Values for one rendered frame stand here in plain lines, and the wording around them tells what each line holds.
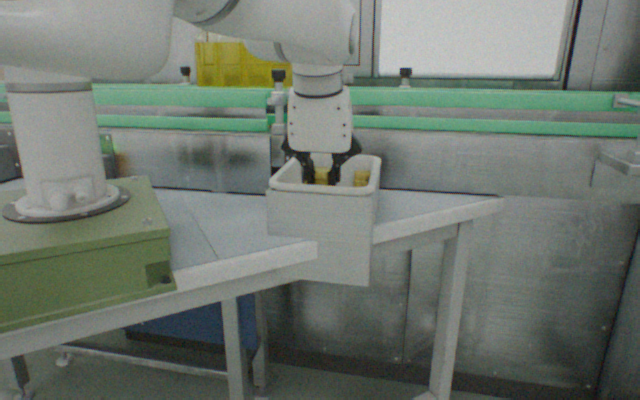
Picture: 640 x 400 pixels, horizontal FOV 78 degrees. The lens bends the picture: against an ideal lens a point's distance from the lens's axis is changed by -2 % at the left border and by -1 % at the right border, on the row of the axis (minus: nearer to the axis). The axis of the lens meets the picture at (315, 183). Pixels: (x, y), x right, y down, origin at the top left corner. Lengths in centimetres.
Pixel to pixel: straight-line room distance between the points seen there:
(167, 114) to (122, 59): 65
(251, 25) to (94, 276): 33
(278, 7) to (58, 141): 33
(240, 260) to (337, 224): 16
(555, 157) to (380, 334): 75
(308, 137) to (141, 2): 40
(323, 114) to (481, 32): 55
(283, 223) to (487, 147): 46
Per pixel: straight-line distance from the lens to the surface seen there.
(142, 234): 52
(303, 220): 65
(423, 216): 78
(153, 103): 94
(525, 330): 136
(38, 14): 28
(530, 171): 93
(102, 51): 28
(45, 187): 60
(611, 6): 117
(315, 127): 62
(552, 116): 93
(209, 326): 111
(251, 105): 84
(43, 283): 54
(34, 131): 60
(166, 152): 93
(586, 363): 147
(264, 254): 63
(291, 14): 40
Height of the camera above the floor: 104
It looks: 18 degrees down
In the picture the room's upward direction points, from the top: straight up
